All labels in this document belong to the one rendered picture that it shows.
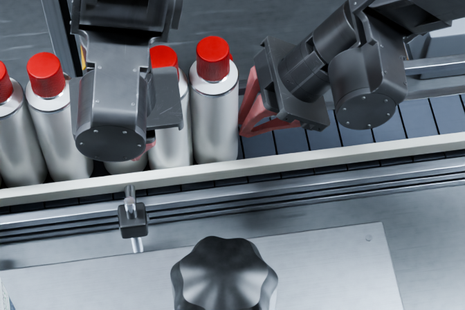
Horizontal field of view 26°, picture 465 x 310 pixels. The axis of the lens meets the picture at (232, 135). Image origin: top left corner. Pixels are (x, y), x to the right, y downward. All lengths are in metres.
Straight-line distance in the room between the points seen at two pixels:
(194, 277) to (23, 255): 0.44
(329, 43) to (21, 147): 0.34
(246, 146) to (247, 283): 0.42
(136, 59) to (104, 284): 0.35
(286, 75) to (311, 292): 0.23
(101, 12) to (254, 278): 0.24
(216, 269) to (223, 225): 0.41
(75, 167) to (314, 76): 0.28
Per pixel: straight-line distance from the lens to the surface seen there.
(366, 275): 1.10
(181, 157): 1.10
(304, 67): 1.02
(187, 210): 1.16
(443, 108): 1.22
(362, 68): 0.96
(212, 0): 1.36
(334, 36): 1.00
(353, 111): 0.96
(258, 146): 1.17
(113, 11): 0.79
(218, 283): 0.76
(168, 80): 0.95
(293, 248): 1.11
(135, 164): 1.13
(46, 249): 1.18
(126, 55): 0.81
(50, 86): 1.00
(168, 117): 0.92
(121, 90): 0.80
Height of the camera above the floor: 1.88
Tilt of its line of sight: 58 degrees down
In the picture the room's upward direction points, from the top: straight up
